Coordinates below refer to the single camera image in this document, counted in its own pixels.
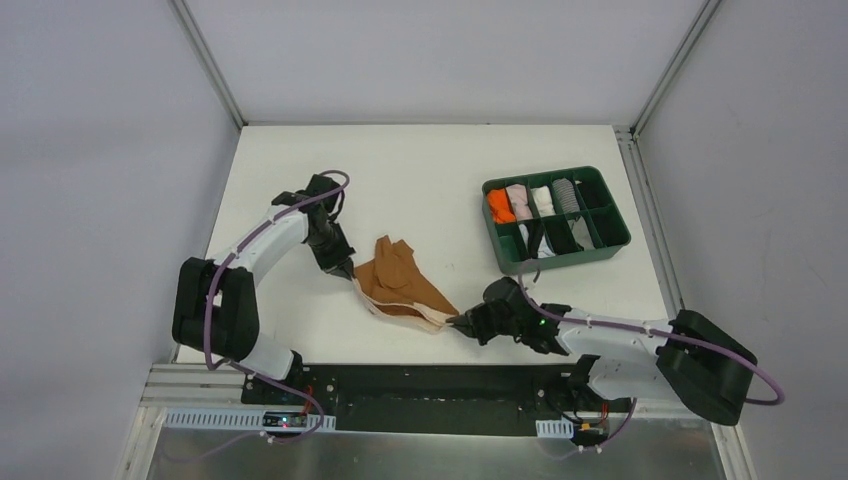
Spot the brown underwear beige waistband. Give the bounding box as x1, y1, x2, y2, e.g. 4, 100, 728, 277
354, 235, 459, 334

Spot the green divided plastic tray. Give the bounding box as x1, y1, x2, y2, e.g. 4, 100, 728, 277
482, 166, 631, 275

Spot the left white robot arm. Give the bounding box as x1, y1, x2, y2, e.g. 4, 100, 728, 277
171, 170, 355, 405

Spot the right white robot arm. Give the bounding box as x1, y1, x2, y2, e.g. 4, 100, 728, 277
447, 277, 757, 426

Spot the black white rolled underwear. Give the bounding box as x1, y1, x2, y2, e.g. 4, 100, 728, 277
518, 222, 556, 259

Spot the orange rolled underwear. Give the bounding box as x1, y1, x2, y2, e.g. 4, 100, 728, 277
486, 188, 517, 224

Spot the pink rolled underwear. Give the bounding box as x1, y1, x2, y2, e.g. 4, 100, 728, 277
505, 184, 533, 221

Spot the grey striped rolled underwear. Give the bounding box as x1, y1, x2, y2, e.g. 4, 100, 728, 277
552, 178, 580, 213

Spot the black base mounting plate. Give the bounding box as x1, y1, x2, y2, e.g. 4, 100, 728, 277
240, 364, 631, 437

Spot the right white cable duct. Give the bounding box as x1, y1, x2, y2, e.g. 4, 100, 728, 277
535, 418, 574, 440

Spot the white cable duct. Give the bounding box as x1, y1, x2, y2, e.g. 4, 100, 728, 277
535, 418, 574, 440
163, 408, 336, 434

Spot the left white cable duct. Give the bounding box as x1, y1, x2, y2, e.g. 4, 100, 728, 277
163, 408, 336, 434

